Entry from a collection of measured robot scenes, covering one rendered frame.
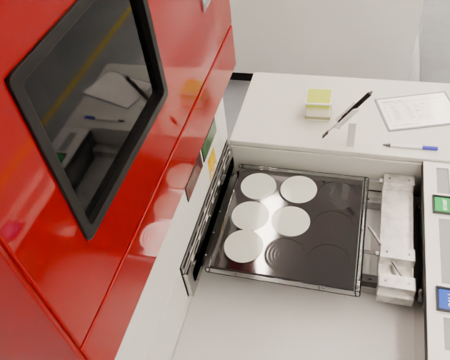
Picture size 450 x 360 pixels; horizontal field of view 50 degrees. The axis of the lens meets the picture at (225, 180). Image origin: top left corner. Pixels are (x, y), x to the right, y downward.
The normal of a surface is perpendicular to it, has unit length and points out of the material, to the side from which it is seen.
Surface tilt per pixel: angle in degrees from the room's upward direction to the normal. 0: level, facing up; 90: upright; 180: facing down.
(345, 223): 0
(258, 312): 0
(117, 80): 90
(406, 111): 0
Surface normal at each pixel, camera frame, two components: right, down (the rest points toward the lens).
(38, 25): 0.96, 0.11
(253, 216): -0.11, -0.69
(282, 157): -0.25, 0.72
